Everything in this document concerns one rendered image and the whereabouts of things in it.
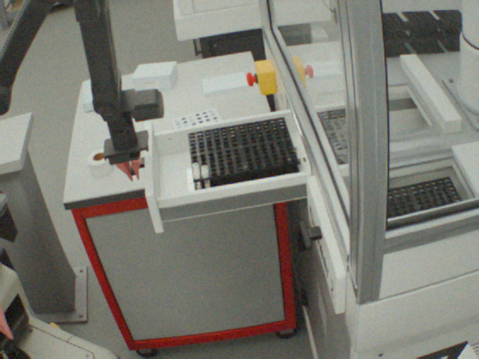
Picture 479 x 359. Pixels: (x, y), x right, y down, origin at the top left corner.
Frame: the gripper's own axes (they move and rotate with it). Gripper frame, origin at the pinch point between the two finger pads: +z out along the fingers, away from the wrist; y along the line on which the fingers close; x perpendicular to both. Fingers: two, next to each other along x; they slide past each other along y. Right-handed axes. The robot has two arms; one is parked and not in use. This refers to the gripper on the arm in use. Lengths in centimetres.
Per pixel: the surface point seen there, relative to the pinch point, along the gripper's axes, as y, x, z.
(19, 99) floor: -105, 224, 89
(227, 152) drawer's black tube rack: 20.7, 2.8, 0.6
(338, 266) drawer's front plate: 36, -40, -3
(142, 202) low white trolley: -2.6, 13.8, 18.7
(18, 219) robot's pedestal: -53, 41, 38
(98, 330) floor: -39, 31, 89
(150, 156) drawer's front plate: 4.3, 1.4, -3.2
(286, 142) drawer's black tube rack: 33.6, 2.9, 0.9
